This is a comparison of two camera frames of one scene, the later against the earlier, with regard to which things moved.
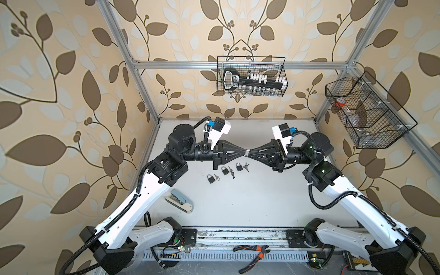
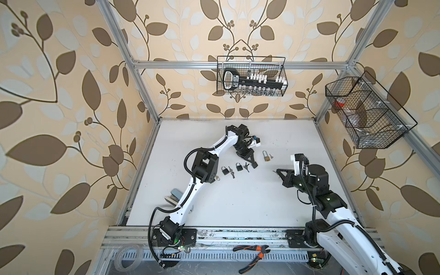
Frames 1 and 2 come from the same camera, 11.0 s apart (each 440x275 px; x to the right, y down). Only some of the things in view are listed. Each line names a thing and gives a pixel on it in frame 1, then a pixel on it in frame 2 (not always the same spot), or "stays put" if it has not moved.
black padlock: x=239 y=168 stays put
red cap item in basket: x=340 y=102 stays put
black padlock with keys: x=225 y=171 stays put
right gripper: x=278 y=161 → x=287 y=179
